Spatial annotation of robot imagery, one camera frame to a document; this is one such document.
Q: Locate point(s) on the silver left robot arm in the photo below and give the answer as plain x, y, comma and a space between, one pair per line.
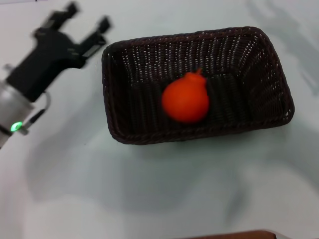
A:
12, 107

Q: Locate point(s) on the black woven rectangular basket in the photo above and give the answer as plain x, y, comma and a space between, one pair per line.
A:
249, 74

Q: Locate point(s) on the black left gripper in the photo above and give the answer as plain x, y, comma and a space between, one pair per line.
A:
47, 62

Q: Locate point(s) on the brown wooden board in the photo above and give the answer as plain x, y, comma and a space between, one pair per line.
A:
224, 235

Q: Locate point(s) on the white tablecloth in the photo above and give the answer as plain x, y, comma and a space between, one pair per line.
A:
124, 189

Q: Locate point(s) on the orange toy tangerine with stem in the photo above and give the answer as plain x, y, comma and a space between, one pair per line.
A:
185, 102

